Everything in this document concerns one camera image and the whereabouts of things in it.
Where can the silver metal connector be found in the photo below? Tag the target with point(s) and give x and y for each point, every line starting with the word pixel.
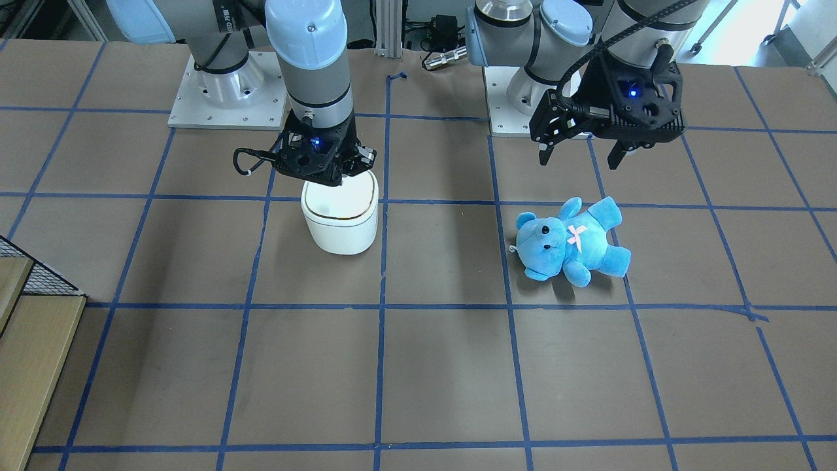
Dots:
pixel 438 60

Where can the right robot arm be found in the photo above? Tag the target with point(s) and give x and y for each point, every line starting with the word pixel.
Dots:
pixel 308 37

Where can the white trash can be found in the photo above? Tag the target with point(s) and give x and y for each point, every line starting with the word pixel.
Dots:
pixel 342 219

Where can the wooden shelf with mesh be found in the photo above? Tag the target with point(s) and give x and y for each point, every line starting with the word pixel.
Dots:
pixel 40 314

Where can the aluminium frame post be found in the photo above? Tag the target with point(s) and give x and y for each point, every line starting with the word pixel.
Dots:
pixel 388 29

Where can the black power adapter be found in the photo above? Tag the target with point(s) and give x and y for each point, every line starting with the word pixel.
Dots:
pixel 444 27

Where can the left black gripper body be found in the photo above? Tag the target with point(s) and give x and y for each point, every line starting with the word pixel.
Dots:
pixel 594 87

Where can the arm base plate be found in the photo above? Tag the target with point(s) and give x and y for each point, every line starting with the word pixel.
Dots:
pixel 252 98
pixel 512 97

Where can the blue teddy bear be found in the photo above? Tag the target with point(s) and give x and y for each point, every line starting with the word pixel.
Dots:
pixel 573 242

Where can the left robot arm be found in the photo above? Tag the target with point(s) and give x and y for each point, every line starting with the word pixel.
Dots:
pixel 553 41

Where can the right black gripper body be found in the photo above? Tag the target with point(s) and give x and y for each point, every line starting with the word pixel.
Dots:
pixel 361 159

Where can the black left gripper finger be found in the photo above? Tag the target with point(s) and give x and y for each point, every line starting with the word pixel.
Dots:
pixel 618 152
pixel 546 145

